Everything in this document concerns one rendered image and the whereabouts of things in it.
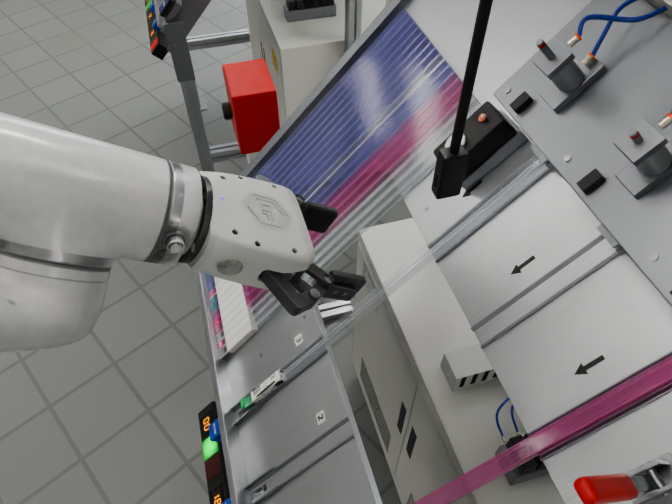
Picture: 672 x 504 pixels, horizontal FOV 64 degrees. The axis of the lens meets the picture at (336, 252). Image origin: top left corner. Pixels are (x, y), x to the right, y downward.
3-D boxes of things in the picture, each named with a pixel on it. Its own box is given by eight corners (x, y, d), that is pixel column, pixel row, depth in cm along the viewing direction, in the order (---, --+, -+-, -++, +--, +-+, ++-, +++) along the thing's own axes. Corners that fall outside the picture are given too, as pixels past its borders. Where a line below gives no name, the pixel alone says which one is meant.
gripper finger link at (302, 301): (269, 304, 42) (325, 310, 45) (246, 233, 47) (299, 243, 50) (262, 313, 43) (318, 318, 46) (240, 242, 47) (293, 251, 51)
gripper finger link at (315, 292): (316, 291, 45) (376, 302, 49) (306, 263, 47) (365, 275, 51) (297, 314, 46) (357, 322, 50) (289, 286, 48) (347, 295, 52)
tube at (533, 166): (250, 410, 73) (243, 409, 72) (248, 401, 74) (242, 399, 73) (565, 152, 51) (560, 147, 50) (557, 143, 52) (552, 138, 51)
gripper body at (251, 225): (203, 228, 39) (328, 256, 45) (188, 143, 45) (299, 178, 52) (166, 292, 43) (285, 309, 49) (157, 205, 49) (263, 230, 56)
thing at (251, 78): (248, 323, 169) (200, 116, 110) (236, 266, 184) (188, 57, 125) (321, 305, 174) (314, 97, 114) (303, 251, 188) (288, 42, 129)
